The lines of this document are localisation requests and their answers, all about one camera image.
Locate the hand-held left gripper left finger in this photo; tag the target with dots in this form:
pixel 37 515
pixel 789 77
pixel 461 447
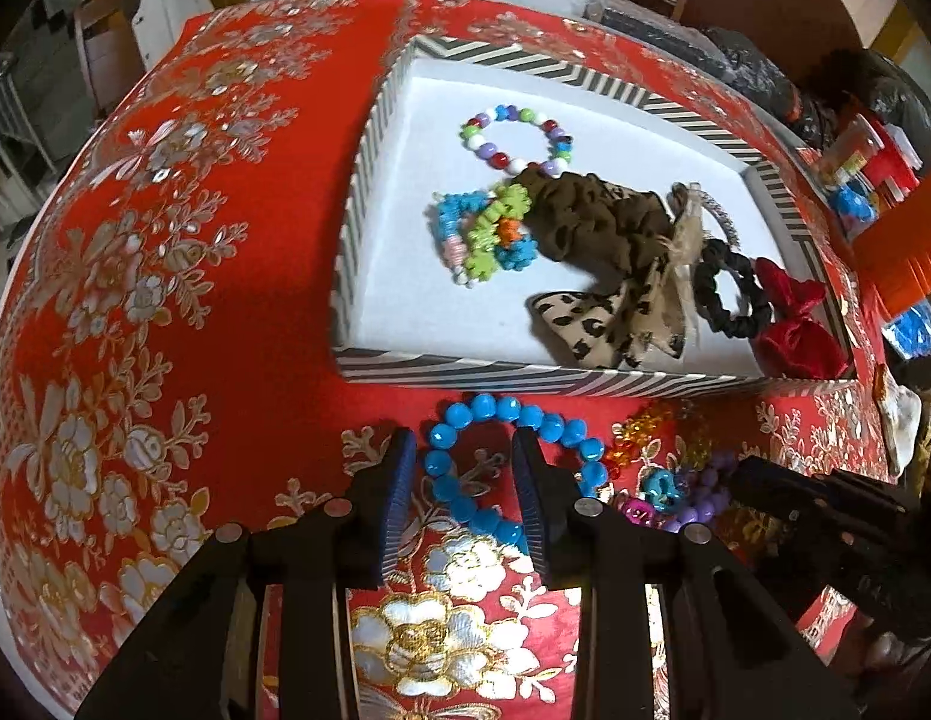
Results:
pixel 396 496

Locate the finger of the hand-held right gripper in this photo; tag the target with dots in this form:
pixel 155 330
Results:
pixel 765 489

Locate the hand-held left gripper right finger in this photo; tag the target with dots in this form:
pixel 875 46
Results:
pixel 531 511

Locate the striped cardboard box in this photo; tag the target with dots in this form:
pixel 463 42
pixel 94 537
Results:
pixel 405 277

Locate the red velvet hair bow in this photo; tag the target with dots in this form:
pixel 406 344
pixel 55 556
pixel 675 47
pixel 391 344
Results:
pixel 799 345

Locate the white fabric hair clip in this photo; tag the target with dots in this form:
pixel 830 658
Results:
pixel 897 412

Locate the beige leopard hair bow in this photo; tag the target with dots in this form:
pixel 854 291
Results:
pixel 585 324

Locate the black scrunchie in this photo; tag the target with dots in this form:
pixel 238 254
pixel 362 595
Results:
pixel 709 271

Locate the orange plastic basket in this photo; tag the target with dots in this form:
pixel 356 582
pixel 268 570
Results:
pixel 908 255

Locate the red floral tablecloth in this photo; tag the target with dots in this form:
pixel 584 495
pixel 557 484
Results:
pixel 210 277

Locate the blue bead ornament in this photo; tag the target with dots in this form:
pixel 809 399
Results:
pixel 852 204

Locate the dark leopard scrunchie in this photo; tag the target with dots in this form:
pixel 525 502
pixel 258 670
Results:
pixel 585 217

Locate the clear packet with red items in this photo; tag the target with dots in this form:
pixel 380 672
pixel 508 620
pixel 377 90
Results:
pixel 878 146

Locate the black plastic bag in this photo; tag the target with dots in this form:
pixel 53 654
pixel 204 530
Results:
pixel 765 67

